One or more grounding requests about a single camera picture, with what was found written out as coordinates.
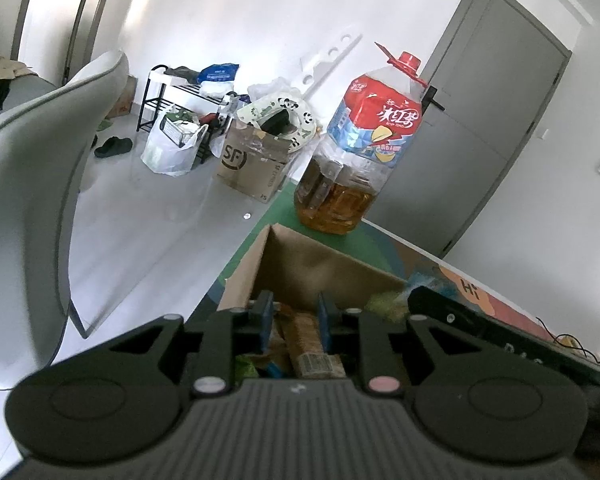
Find black shoe rack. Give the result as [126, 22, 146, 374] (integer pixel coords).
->
[136, 64, 230, 164]

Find SF cardboard box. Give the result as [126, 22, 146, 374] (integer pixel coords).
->
[215, 120, 291, 204]

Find black cable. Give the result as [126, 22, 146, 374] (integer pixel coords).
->
[534, 314, 600, 369]

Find white plastic bag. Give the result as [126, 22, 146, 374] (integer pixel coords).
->
[140, 106, 209, 178]

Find grey chair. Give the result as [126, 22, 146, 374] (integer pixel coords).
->
[0, 50, 129, 390]

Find dark green snack packet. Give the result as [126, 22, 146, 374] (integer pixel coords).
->
[364, 292, 408, 323]

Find brown box on floor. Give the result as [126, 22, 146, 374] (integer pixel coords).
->
[106, 76, 137, 119]

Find open white door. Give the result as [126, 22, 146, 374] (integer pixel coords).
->
[14, 0, 81, 84]

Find colourful cartoon table mat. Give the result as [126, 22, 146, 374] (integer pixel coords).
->
[207, 183, 598, 363]

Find long biscuit packet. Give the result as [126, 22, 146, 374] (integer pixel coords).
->
[279, 311, 347, 380]

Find blue bag on rack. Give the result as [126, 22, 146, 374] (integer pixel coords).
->
[197, 63, 239, 84]

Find black slipper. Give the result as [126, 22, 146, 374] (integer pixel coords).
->
[94, 136, 133, 159]

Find large cooking oil bottle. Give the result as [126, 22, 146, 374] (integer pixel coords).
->
[294, 48, 427, 235]

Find open cardboard box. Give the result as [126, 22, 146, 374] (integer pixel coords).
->
[216, 222, 411, 380]

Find grey door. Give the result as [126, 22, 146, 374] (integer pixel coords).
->
[365, 0, 571, 257]

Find black door handle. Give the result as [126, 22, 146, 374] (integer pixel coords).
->
[422, 86, 445, 114]

